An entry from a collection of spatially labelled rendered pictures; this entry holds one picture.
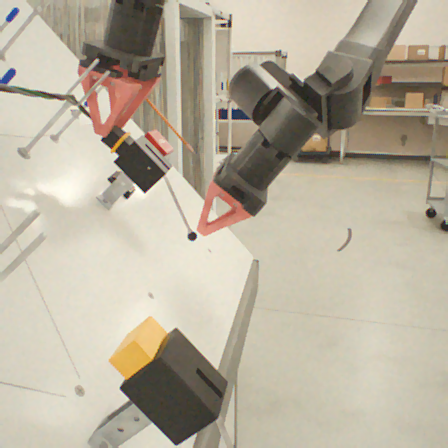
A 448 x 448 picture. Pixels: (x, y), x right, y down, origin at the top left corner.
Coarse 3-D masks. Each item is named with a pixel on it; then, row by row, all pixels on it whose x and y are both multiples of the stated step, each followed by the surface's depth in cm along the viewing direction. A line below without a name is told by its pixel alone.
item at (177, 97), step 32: (32, 0) 135; (64, 0) 131; (96, 0) 131; (192, 0) 137; (96, 32) 131; (160, 32) 128; (192, 32) 161; (192, 64) 165; (160, 96) 169; (192, 96) 167; (160, 128) 134; (192, 128) 171; (192, 160) 173
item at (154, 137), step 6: (150, 132) 84; (156, 132) 87; (150, 138) 84; (156, 138) 85; (162, 138) 88; (156, 144) 84; (162, 144) 85; (168, 144) 88; (162, 150) 84; (168, 150) 86
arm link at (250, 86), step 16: (256, 64) 62; (272, 64) 62; (336, 64) 56; (240, 80) 61; (256, 80) 60; (272, 80) 60; (288, 80) 60; (304, 80) 56; (320, 80) 56; (336, 80) 55; (240, 96) 61; (256, 96) 59; (304, 96) 59; (320, 96) 55; (256, 112) 60; (320, 112) 58; (320, 128) 60
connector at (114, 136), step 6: (114, 126) 61; (114, 132) 59; (120, 132) 61; (102, 138) 60; (108, 138) 60; (114, 138) 59; (120, 138) 59; (126, 138) 61; (132, 138) 62; (108, 144) 60; (114, 144) 60; (120, 144) 60; (126, 144) 60; (120, 150) 60
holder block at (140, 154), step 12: (132, 144) 59; (144, 144) 61; (120, 156) 60; (132, 156) 60; (144, 156) 59; (156, 156) 62; (120, 168) 60; (132, 168) 60; (144, 168) 60; (156, 168) 60; (168, 168) 62; (132, 180) 61; (144, 180) 61; (156, 180) 60; (144, 192) 61
